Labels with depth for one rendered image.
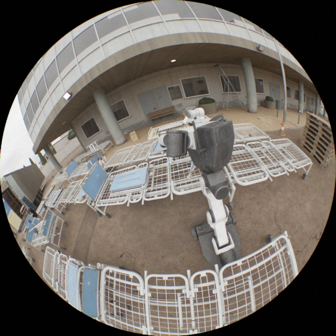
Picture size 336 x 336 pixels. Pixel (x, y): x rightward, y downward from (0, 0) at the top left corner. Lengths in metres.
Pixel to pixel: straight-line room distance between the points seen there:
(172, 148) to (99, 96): 5.42
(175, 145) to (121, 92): 7.16
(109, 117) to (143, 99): 2.60
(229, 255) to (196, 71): 7.80
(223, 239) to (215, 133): 0.98
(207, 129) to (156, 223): 1.52
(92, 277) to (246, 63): 8.14
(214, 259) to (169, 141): 1.25
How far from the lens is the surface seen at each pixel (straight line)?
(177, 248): 1.55
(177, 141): 0.56
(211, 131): 0.54
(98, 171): 2.29
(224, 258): 1.18
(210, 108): 6.25
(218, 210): 0.96
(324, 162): 4.20
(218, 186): 0.71
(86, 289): 1.47
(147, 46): 4.17
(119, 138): 5.74
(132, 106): 7.36
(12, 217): 10.83
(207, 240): 1.35
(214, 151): 0.57
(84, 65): 5.60
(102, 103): 5.70
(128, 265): 1.84
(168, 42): 4.19
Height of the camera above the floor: 1.50
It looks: 37 degrees down
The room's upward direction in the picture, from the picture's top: 21 degrees counter-clockwise
